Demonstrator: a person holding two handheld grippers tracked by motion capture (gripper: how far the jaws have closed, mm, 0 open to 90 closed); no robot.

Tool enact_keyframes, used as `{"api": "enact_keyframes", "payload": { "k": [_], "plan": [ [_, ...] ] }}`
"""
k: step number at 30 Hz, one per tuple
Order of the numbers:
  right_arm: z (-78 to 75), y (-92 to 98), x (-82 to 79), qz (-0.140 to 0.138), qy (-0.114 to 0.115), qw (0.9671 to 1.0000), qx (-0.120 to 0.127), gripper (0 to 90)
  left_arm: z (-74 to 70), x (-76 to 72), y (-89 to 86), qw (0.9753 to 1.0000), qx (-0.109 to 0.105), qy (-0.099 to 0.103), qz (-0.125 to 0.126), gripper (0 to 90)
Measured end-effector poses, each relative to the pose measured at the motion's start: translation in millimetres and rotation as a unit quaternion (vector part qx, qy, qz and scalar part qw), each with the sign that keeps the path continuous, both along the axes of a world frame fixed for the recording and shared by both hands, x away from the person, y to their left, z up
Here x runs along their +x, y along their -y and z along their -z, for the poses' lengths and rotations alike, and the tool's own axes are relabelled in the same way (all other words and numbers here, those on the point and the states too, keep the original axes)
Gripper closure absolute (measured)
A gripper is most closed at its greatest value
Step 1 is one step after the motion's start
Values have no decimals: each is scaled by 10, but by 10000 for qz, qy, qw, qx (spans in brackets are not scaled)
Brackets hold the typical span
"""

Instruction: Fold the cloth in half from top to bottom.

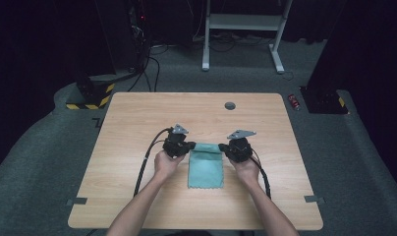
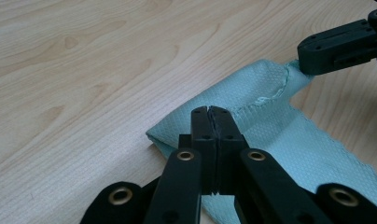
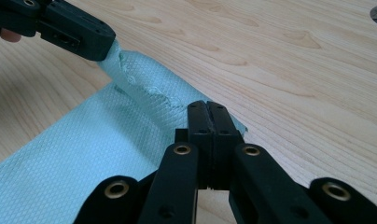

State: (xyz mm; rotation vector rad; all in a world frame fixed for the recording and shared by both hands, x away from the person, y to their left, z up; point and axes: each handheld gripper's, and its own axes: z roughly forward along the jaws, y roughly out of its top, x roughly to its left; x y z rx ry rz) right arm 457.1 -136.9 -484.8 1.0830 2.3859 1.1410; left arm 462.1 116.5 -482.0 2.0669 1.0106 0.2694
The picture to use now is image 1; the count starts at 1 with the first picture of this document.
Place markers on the teal cloth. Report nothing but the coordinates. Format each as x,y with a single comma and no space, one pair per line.
205,170

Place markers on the black yellow striped stand base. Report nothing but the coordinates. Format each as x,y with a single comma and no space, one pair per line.
95,98

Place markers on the grey tape strip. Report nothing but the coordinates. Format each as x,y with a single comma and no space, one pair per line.
78,201
313,199

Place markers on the white metal stand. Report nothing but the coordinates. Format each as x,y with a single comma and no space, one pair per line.
242,22

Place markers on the person's left hand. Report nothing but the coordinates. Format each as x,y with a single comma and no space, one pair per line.
167,165

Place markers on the red can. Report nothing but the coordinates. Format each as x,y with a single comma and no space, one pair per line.
294,102

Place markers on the dark equipment rack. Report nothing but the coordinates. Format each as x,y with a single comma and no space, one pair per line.
121,36

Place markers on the grey round table grommet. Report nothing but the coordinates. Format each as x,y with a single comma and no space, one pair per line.
230,106

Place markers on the person's right hand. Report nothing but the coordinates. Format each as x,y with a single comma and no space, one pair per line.
247,170

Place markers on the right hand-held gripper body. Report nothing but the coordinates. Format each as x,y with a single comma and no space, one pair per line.
239,150

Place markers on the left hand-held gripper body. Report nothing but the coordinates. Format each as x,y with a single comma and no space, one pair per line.
175,146

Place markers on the black square stand base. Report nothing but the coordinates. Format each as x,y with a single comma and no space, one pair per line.
324,101

